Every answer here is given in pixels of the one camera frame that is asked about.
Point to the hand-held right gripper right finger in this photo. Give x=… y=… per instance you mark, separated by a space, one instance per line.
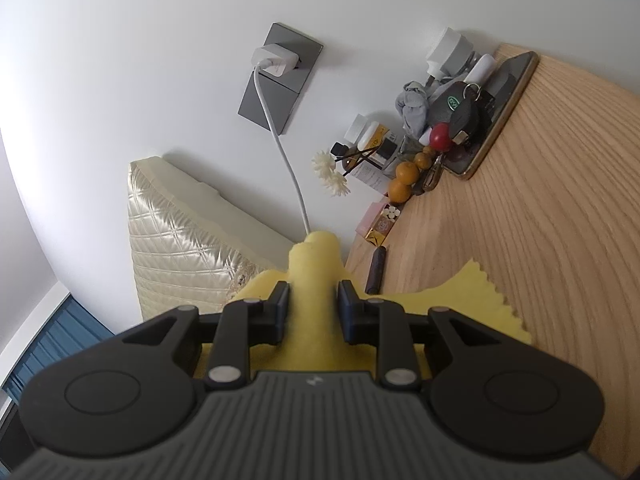
x=346 y=310

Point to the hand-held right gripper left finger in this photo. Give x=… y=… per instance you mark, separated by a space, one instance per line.
x=281 y=305

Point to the yellow cleaning cloth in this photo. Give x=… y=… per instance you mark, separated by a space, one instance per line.
x=314 y=280

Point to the dark brown stick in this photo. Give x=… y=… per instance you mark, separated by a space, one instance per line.
x=376 y=271

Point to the pink patterned small box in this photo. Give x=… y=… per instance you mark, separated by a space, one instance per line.
x=382 y=222

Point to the cream quilted headboard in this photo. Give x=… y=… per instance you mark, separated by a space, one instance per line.
x=185 y=230

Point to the white artificial flowers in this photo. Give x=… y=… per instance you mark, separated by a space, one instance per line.
x=331 y=172

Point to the small dark perfume bottle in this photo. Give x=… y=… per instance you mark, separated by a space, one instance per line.
x=340 y=152

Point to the yellow small box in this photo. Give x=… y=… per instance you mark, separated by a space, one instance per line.
x=376 y=136

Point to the red round bead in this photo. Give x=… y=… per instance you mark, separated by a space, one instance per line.
x=441 y=137

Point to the grey cloth pouch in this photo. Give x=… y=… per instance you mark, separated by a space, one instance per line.
x=414 y=105

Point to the black car key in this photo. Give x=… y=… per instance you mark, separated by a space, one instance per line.
x=457 y=110

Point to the blue curtain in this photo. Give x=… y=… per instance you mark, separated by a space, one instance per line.
x=45 y=345

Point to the white charger plug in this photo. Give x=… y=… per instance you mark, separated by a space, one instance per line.
x=272 y=60

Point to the smartphone with gold edge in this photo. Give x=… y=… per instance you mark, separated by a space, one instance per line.
x=500 y=105

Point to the white tube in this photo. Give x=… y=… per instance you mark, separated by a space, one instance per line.
x=479 y=71

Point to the white plug adapter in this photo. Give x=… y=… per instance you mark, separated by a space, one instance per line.
x=447 y=52

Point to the grey wall socket panel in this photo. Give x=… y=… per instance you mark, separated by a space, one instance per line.
x=280 y=77

